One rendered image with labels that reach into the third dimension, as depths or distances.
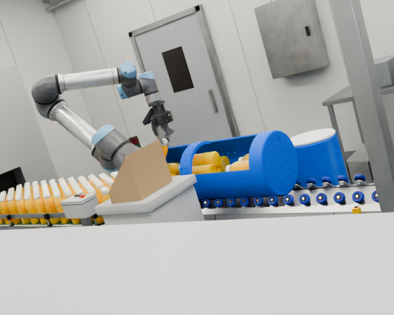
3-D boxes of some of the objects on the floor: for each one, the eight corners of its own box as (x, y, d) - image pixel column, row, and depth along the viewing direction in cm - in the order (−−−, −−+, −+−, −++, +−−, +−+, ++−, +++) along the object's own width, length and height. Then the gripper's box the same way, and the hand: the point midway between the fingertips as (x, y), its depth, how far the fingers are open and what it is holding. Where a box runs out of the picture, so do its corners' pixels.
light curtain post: (466, 490, 166) (346, -22, 134) (446, 484, 170) (326, -15, 138) (469, 475, 170) (354, -24, 139) (451, 470, 174) (334, -16, 143)
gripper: (153, 103, 240) (167, 144, 244) (169, 97, 248) (182, 137, 252) (142, 106, 246) (155, 147, 249) (157, 100, 254) (170, 140, 258)
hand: (164, 140), depth 252 cm, fingers closed on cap, 4 cm apart
